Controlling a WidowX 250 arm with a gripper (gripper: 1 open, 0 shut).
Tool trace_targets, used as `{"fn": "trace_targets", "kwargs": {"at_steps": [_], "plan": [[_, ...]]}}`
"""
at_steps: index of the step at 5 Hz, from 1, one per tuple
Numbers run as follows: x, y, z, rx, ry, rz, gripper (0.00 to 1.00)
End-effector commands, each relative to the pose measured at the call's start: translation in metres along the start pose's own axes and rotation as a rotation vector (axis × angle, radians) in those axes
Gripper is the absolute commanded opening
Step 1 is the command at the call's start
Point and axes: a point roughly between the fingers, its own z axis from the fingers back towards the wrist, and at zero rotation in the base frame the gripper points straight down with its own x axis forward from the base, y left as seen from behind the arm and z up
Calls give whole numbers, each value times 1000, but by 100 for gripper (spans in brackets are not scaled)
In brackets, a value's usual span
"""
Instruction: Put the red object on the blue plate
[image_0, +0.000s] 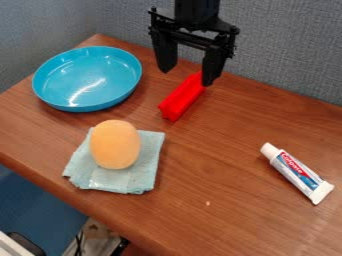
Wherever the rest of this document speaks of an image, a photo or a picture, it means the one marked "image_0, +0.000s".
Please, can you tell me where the light blue folded cloth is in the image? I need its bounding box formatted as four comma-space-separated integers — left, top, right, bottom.
63, 130, 166, 194

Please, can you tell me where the white toothpaste tube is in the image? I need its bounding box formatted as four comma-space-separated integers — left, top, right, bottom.
261, 143, 334, 205

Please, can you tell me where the beige object under table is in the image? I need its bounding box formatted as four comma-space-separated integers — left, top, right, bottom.
61, 218, 120, 256

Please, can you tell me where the red rectangular block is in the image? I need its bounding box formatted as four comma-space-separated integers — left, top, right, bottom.
158, 72, 206, 122

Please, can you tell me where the blue plastic plate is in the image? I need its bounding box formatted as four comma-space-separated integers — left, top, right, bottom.
32, 46, 143, 112

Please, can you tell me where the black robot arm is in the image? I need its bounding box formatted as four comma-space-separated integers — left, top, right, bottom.
148, 0, 241, 86

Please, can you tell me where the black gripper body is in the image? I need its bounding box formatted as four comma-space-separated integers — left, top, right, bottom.
148, 5, 239, 58

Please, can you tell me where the black cable under table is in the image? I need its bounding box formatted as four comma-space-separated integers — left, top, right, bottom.
74, 231, 86, 256

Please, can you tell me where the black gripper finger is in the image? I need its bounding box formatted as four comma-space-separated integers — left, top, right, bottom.
151, 31, 178, 73
202, 47, 227, 86

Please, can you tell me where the orange egg-shaped object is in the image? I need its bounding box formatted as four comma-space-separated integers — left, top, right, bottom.
90, 120, 140, 169

